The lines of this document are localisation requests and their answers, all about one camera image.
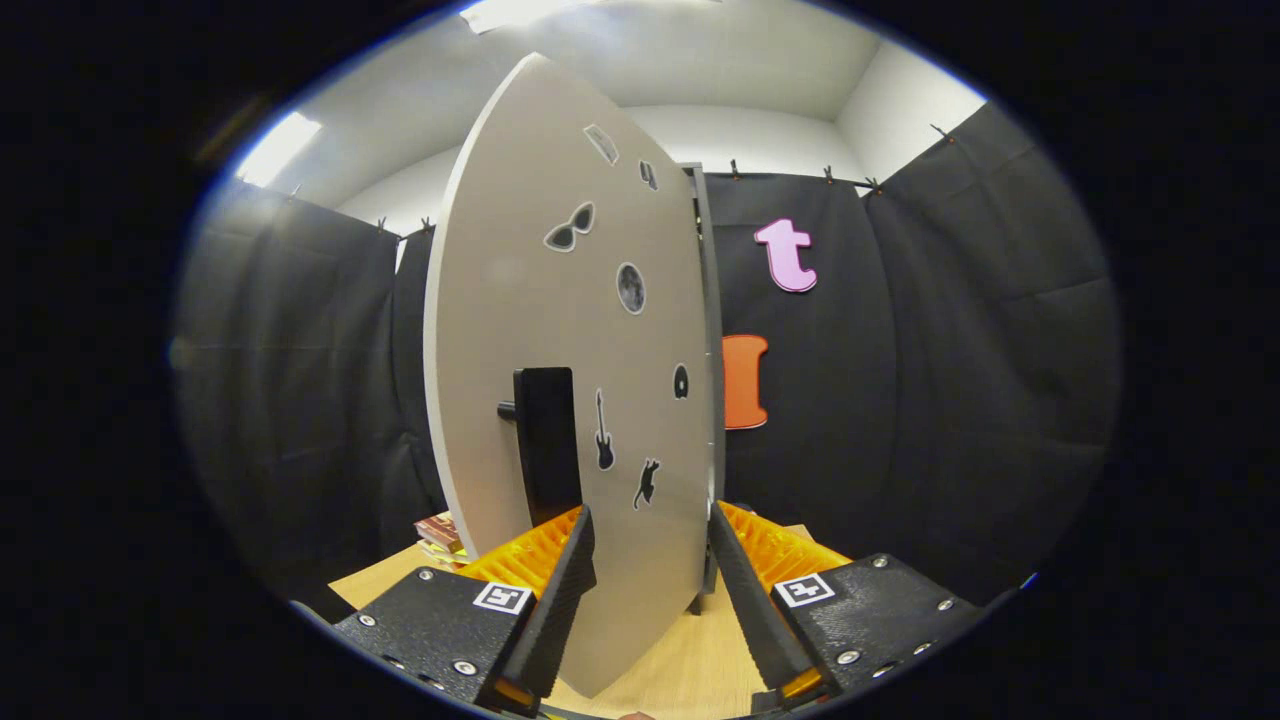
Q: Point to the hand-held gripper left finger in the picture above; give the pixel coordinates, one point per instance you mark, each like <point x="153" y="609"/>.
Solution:
<point x="560" y="610"/>

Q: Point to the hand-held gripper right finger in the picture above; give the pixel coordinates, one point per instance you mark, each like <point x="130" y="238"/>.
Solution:
<point x="755" y="610"/>

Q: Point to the dark grey shoe cabinet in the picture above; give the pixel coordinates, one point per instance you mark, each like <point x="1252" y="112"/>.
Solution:
<point x="715" y="400"/>

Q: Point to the beige shoe cabinet door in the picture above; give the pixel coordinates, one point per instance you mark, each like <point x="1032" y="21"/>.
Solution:
<point x="520" y="250"/>

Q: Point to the brown book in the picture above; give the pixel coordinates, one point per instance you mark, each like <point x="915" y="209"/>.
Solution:
<point x="440" y="532"/>

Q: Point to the black backdrop cloth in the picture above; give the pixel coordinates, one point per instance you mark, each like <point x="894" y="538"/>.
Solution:
<point x="950" y="400"/>

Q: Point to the row of black cloth clips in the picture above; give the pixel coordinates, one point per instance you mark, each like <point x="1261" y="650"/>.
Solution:
<point x="733" y="168"/>

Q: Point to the small ceiling light panel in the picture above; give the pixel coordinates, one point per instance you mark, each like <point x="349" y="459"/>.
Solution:
<point x="278" y="150"/>

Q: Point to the large ceiling light panel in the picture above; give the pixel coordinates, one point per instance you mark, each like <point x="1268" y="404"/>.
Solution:
<point x="520" y="12"/>

